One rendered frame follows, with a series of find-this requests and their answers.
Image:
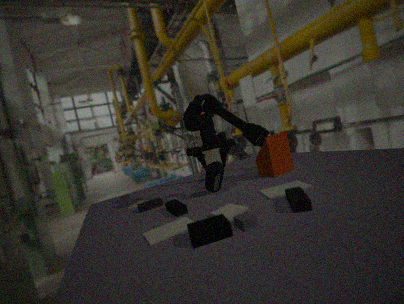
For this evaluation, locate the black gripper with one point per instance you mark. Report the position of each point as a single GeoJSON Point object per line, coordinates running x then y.
{"type": "Point", "coordinates": [197, 152]}

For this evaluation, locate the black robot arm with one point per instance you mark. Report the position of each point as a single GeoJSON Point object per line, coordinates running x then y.
{"type": "Point", "coordinates": [196, 122]}

